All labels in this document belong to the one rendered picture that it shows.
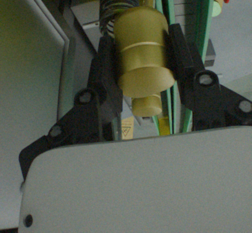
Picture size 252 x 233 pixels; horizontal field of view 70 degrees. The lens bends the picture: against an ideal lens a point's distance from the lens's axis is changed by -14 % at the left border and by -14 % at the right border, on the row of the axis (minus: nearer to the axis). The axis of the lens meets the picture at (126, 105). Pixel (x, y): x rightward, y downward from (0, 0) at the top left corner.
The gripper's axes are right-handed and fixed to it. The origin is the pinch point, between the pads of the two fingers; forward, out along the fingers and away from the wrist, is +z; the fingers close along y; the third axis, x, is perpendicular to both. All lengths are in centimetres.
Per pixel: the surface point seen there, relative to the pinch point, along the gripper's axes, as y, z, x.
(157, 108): -0.2, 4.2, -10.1
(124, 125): -75, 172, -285
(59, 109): -13.9, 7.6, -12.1
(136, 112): -2.5, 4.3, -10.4
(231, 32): 30, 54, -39
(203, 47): 11.2, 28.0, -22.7
